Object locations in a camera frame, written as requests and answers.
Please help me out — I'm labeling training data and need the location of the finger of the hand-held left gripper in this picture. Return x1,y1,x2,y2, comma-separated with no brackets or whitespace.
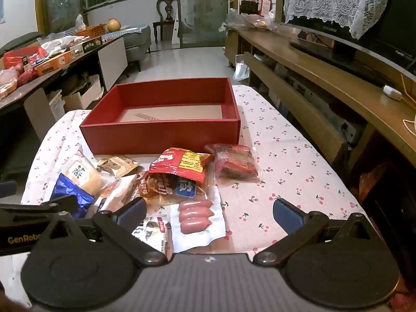
0,181,18,199
0,195,79,216

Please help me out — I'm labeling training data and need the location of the clear plastic bags pile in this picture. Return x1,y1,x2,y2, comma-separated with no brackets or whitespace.
223,9,281,32

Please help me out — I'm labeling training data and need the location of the white lace cloth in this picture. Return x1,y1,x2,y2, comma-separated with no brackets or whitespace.
283,0,396,40

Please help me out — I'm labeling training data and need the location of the bag of red apples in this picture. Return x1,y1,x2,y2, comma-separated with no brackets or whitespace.
18,67,40,87

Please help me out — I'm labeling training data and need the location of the black white snack packet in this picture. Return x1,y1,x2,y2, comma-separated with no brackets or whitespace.
133,214,173,261

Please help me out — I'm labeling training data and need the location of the orange basket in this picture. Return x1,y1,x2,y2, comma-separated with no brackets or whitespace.
76,24,108,38

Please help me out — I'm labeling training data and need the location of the white sausage packet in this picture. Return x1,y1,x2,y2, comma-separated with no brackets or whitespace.
169,185,227,255

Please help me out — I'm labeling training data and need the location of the grey sofa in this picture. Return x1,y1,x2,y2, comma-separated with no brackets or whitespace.
123,24,153,73

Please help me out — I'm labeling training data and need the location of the red plastic bag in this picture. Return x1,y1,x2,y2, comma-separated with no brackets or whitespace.
3,46,48,69

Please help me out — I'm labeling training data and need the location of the white cardboard box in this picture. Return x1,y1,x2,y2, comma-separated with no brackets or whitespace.
63,75,103,110

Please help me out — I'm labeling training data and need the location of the black flat box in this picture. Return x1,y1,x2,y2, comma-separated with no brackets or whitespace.
69,38,103,56

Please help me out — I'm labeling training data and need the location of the dark wooden chair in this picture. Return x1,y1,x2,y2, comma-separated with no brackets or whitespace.
152,0,179,45

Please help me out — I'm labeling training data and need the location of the orange flat box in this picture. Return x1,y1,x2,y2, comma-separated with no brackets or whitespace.
34,50,77,77

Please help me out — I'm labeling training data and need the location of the clear packet of red snacks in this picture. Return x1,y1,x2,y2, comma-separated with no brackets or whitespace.
204,143,261,183

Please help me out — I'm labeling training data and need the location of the clear storage bin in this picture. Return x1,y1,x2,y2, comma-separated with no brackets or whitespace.
49,89,66,120

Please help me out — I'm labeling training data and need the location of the dark long side table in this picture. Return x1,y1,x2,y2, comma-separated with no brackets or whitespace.
0,34,129,118

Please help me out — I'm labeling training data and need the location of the clear bread bun packet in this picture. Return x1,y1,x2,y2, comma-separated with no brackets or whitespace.
94,174,141,217

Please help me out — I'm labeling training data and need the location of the small gold brown packet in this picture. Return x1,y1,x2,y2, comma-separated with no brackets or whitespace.
97,155,144,179

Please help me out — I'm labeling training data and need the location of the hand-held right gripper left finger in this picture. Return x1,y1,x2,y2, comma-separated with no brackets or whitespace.
31,198,168,264

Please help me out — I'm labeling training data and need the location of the clear bag of oranges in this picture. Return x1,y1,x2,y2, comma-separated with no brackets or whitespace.
0,68,19,101

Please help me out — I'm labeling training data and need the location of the cherry print tablecloth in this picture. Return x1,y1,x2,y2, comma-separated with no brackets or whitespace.
21,84,368,254

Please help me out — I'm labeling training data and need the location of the blue snack packet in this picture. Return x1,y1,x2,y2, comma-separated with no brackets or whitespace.
50,173,95,219

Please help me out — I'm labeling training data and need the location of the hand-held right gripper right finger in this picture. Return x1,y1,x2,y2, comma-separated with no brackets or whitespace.
253,198,386,265

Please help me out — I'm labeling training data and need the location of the dark red gift box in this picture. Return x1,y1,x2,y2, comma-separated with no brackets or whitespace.
239,0,272,16

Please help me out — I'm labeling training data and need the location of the red cardboard box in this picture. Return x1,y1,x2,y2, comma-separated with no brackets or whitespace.
80,77,242,155

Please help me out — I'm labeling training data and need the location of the white plastic bag on floor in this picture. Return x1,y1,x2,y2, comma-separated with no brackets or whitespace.
232,54,251,82

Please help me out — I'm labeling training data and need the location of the black television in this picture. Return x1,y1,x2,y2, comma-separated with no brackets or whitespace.
281,0,416,87

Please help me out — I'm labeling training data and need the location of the orange packet with blue label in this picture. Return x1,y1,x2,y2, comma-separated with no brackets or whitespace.
139,172,209,206

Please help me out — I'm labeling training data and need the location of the red yellow snack packet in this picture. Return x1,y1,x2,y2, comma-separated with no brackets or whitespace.
148,147,212,184

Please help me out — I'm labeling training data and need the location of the wooden television stand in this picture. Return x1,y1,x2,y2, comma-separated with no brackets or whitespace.
224,24,416,183

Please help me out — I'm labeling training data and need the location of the white power adapter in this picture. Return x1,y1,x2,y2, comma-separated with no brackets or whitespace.
382,85,403,101

